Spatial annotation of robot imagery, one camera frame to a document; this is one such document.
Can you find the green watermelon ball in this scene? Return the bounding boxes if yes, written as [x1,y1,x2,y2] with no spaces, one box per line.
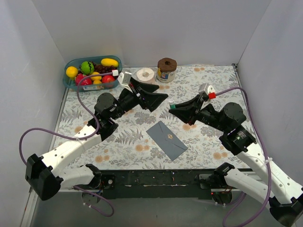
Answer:
[80,61,95,75]

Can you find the pink dragon fruit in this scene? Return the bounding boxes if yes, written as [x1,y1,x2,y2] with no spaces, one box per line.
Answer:
[74,73,93,86]

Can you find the white toilet paper roll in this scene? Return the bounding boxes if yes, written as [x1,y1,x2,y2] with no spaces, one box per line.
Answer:
[136,68,155,84]

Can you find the grey envelope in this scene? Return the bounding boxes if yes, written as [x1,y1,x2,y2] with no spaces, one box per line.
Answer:
[146,121,188,161]

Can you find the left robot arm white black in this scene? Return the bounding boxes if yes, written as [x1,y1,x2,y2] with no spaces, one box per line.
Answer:
[25,78,168,201]

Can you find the teal plastic fruit basket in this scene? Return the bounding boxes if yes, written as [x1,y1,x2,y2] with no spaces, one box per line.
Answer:
[63,55,123,92]

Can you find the aluminium frame rail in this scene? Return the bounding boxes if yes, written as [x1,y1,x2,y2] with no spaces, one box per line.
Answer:
[20,172,296,227]

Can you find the yellow mango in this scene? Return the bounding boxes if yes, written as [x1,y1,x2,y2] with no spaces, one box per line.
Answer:
[100,58,119,68]

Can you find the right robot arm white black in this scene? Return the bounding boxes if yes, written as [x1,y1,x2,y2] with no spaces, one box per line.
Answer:
[169,95,303,227]

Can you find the small yellow fruit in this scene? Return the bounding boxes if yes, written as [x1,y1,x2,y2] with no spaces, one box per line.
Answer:
[93,80,102,85]

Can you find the yellow lemon left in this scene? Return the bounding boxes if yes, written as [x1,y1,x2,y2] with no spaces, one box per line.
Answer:
[65,66,79,80]

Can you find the yellow lemon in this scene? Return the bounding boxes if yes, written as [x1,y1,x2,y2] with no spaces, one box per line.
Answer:
[65,66,79,80]
[90,71,102,81]

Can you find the dark purple grapes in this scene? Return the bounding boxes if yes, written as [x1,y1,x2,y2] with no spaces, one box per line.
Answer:
[91,61,117,74]

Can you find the brown toilet paper roll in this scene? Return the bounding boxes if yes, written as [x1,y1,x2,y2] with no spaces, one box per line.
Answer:
[156,58,177,83]

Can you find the yellow lemon centre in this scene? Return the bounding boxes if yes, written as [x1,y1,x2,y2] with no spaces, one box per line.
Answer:
[90,71,102,81]

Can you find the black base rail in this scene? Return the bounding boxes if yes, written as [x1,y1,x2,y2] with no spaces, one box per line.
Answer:
[73,165,243,201]

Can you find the red apple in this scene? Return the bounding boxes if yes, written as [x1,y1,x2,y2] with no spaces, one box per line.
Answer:
[102,75,115,83]

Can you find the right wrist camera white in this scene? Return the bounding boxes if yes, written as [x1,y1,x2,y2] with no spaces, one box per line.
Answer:
[198,83,216,103]

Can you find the green white glue stick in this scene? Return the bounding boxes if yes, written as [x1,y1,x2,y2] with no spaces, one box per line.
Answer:
[169,99,176,109]

